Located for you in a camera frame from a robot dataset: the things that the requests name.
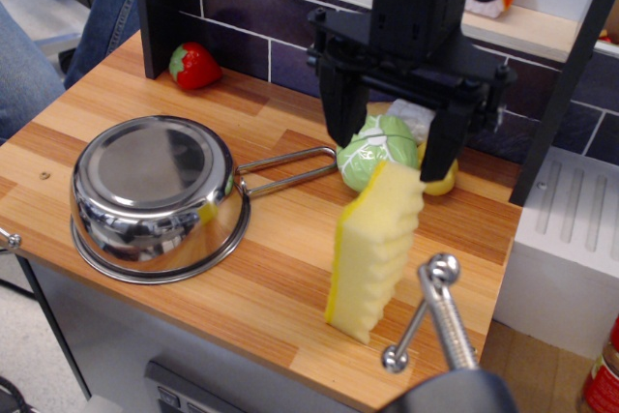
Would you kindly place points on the green toy cabbage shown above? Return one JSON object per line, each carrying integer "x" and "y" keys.
{"x": 381, "y": 138}

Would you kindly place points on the white toy garlic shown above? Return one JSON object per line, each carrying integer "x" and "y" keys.
{"x": 416, "y": 117}

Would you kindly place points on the small metal knob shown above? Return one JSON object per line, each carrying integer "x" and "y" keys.
{"x": 12, "y": 240}

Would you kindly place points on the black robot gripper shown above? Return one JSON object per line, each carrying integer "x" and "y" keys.
{"x": 412, "y": 49}

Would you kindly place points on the black shelf frame post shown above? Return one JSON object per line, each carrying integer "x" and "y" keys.
{"x": 558, "y": 104}

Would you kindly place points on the yellow foam sponge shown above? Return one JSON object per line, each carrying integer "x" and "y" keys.
{"x": 374, "y": 235}

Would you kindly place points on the grey oven control panel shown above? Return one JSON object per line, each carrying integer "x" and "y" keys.
{"x": 171, "y": 392}

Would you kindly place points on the stainless steel pot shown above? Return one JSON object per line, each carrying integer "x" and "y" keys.
{"x": 159, "y": 199}

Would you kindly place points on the red spice jar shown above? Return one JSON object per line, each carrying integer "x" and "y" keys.
{"x": 600, "y": 389}

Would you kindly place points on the person leg in jeans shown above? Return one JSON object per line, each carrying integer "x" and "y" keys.
{"x": 29, "y": 83}

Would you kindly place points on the yellow toy potato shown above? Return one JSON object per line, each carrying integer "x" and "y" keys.
{"x": 437, "y": 188}

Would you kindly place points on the red toy strawberry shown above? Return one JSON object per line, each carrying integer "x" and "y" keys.
{"x": 192, "y": 66}

